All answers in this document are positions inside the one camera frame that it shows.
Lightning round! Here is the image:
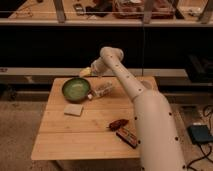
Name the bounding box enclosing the wooden table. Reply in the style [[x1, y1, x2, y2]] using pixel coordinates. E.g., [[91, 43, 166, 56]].
[[31, 77, 139, 160]]

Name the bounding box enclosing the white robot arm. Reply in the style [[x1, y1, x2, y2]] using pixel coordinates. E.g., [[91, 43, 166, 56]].
[[91, 47, 186, 171]]

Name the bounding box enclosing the brown chocolate bar box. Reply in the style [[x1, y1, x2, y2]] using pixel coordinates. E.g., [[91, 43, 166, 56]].
[[116, 127, 137, 149]]

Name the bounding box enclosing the black floor cable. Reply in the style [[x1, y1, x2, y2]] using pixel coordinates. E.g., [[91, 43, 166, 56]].
[[184, 104, 213, 171]]

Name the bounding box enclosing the background wooden shelf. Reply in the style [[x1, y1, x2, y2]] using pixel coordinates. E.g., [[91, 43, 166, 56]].
[[0, 0, 213, 27]]

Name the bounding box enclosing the green ceramic bowl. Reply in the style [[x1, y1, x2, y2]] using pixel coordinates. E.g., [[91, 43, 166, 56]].
[[62, 77, 91, 103]]

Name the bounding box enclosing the clear plastic bottle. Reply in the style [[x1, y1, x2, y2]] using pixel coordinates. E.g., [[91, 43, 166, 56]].
[[87, 82, 113, 100]]

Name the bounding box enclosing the dark blue box on floor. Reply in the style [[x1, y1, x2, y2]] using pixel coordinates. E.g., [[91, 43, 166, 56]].
[[187, 125, 213, 144]]

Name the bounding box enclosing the brown pastry piece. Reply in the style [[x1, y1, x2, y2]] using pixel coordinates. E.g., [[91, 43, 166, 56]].
[[109, 119, 128, 131]]

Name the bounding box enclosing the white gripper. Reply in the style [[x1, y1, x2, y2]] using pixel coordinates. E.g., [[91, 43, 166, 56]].
[[79, 57, 108, 77]]

